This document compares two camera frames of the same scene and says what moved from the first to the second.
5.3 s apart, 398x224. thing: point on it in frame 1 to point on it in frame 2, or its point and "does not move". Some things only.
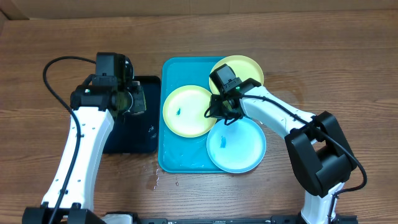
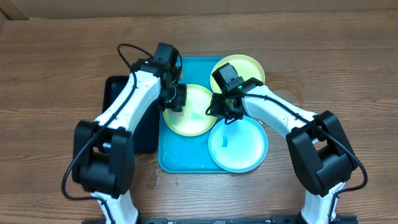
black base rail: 271,219 does not move
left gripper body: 129,99 to 176,97
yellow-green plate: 184,111 does not move
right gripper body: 222,110 does not move
